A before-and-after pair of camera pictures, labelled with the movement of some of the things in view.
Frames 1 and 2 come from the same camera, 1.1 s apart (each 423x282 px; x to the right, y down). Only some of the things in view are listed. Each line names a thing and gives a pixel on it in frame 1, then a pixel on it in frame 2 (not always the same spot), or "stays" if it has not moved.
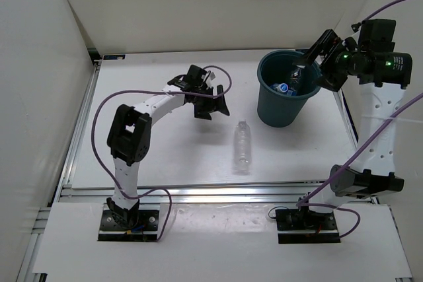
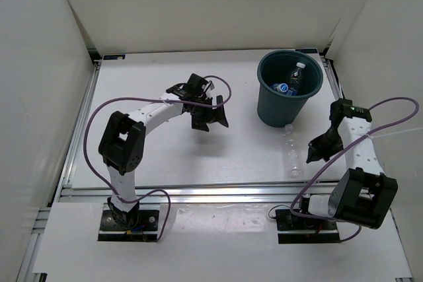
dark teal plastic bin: x=279 y=110 stays
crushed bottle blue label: x=282 y=87 stays
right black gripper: x=328 y=43 -> x=322 y=153
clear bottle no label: x=242 y=148 -> x=293 y=150
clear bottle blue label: x=295 y=76 stays
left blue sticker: x=114 y=57 stays
